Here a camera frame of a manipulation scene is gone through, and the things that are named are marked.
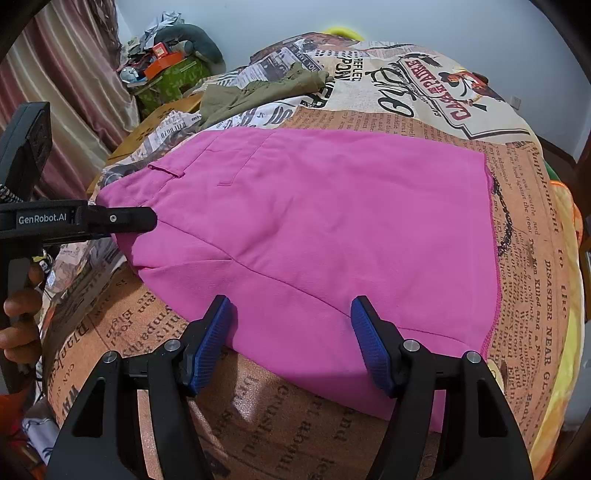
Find green fabric basket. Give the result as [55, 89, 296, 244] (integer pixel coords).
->
[134, 58, 213, 118]

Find pink pants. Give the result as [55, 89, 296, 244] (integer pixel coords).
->
[98, 127, 502, 435]

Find wooden lap desk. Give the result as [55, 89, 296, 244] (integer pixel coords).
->
[121, 92, 206, 148]

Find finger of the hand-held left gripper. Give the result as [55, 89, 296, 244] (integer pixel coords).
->
[87, 206, 158, 237]

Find orange box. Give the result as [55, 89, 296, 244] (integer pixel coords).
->
[144, 51, 185, 77]

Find newspaper print blanket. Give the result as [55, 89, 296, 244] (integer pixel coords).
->
[41, 30, 587, 480]

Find person's left hand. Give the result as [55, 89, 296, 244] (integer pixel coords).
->
[0, 265, 45, 366]

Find striped brown curtain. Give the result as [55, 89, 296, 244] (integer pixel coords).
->
[0, 0, 141, 199]

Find olive green pants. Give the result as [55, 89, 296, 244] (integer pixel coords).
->
[199, 62, 329, 127]

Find yellow curved object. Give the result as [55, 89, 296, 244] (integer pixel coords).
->
[323, 26, 365, 40]

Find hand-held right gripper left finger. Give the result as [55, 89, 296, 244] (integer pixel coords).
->
[46, 295, 232, 480]

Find grey plush toy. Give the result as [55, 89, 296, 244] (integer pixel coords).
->
[171, 23, 227, 70]

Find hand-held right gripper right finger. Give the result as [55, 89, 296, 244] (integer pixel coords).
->
[350, 295, 532, 480]

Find pile of crumpled clothes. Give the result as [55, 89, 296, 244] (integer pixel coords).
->
[122, 16, 174, 61]

